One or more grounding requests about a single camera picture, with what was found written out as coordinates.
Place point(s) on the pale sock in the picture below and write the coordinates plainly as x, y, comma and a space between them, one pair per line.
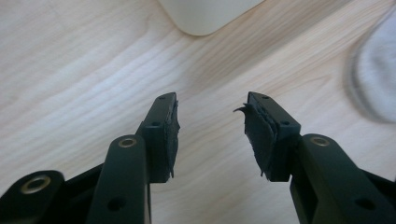
378, 71

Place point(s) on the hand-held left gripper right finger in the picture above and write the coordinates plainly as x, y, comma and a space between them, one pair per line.
274, 140

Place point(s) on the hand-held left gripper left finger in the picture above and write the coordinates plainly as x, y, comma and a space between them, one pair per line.
158, 140

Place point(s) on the white compartment box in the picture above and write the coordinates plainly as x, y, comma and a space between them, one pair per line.
205, 15

